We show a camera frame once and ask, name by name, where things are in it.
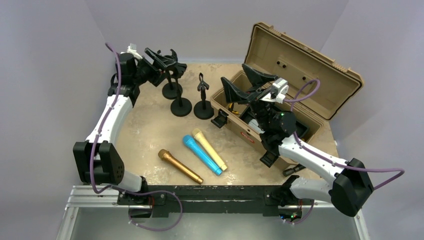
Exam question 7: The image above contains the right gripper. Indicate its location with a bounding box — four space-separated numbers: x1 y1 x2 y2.
221 63 279 132

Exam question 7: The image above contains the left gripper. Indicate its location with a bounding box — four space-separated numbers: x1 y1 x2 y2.
132 49 176 87

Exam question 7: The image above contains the black shock mount mic stand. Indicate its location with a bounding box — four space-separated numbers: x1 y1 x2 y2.
158 50 182 100

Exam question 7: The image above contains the black stand with brown mic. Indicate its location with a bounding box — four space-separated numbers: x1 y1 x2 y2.
168 77 192 117

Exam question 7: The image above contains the black stand with blue mic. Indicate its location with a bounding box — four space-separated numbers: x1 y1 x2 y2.
193 72 214 120

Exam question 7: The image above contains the cream beige microphone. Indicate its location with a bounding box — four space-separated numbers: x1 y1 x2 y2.
192 128 228 171

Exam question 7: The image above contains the blue microphone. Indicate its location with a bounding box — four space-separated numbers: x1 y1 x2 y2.
182 135 223 176

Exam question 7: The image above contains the brown gold microphone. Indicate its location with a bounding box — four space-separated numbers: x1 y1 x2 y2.
158 149 204 185

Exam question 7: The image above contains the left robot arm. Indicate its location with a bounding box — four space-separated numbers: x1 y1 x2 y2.
72 45 187 205

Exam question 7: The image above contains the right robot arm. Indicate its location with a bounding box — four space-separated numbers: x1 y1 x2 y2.
220 64 375 217

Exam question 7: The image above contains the yellow black tool in case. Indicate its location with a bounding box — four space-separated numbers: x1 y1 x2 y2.
228 103 240 115

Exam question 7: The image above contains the grey device in case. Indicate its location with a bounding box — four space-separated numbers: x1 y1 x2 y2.
248 119 264 134

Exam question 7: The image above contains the tan plastic tool case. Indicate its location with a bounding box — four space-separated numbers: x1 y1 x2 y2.
210 22 364 168

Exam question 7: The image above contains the small black cylinder on table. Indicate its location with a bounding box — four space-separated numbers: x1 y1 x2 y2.
282 164 306 177

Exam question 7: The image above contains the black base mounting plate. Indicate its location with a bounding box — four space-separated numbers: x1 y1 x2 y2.
117 185 312 218

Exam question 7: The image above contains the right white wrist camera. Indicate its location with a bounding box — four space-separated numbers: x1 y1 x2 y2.
259 78 289 104

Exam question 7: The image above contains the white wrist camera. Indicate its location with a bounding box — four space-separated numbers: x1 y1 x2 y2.
259 78 289 104
121 43 143 60

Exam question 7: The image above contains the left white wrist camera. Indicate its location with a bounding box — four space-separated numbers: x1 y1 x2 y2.
121 43 143 60

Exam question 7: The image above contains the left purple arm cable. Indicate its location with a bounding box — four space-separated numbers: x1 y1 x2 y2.
89 42 147 196

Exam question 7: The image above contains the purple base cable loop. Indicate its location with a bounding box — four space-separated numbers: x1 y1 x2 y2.
127 193 184 232

